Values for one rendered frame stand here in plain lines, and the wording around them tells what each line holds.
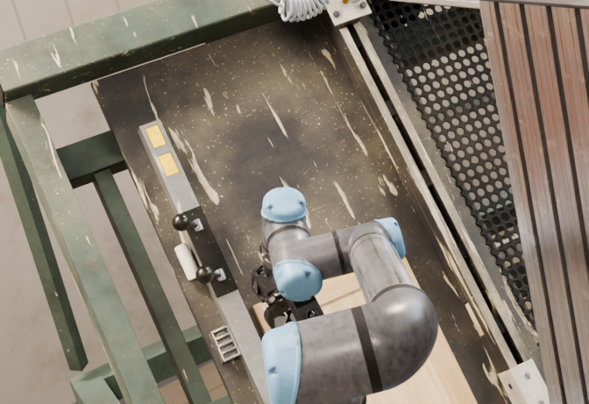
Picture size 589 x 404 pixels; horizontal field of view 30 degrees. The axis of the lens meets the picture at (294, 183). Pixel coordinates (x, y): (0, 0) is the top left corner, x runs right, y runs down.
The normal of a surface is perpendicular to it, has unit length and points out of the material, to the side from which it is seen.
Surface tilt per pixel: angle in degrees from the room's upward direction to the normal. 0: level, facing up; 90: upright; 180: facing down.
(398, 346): 71
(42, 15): 90
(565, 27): 90
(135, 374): 56
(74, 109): 90
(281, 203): 28
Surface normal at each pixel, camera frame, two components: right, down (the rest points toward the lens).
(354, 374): 0.09, 0.31
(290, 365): -0.09, -0.21
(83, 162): 0.22, -0.32
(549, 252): -0.84, 0.36
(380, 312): -0.04, -0.83
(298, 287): 0.18, 0.69
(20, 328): 0.50, 0.19
